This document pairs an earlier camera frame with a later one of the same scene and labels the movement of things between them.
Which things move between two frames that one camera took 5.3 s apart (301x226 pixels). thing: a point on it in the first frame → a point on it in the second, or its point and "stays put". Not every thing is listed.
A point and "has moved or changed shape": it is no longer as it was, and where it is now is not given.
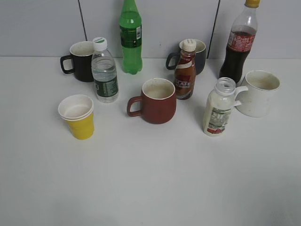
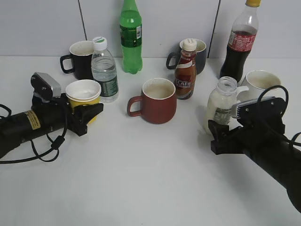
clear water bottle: x=104 y=73 stays put
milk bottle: x=218 y=106 stays put
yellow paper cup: x=78 y=110 has moved or changed shape
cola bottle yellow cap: x=241 y=41 stays put
